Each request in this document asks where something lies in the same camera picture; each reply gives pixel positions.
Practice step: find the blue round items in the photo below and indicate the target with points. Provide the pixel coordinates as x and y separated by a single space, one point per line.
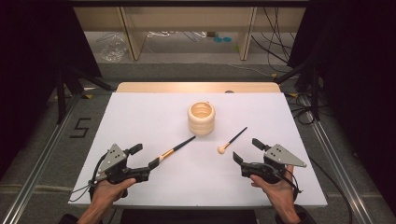
223 39

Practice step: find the short cream-tipped makeup brush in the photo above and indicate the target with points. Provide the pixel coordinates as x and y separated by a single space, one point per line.
221 150

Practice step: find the wooden table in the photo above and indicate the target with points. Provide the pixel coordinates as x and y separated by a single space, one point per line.
186 87

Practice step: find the cream ribbed brush holder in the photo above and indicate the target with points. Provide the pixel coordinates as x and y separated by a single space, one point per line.
201 126

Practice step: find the person's right hand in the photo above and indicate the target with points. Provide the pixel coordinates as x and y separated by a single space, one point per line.
280 194

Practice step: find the black metal stand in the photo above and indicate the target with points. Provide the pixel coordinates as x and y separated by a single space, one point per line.
314 93
62 99

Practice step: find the black curtain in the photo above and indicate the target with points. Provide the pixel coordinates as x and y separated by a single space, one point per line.
358 77
28 77

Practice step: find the person's dark clothing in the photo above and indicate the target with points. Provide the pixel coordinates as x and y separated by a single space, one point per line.
186 217

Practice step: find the aluminium floor rail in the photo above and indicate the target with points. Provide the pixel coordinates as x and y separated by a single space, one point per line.
339 168
37 174

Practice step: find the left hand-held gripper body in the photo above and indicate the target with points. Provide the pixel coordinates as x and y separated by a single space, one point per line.
113 156

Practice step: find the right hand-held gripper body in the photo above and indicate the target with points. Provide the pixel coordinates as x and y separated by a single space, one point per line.
281 156

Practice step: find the person's left hand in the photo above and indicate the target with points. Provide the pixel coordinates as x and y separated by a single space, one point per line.
106 194

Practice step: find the clear plastic bag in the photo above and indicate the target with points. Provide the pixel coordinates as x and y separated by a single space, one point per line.
113 48

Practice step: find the wooden shelf unit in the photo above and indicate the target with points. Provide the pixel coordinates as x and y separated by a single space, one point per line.
186 18

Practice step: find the long gold-ferrule makeup brush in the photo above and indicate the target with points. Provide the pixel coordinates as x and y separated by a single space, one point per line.
182 144

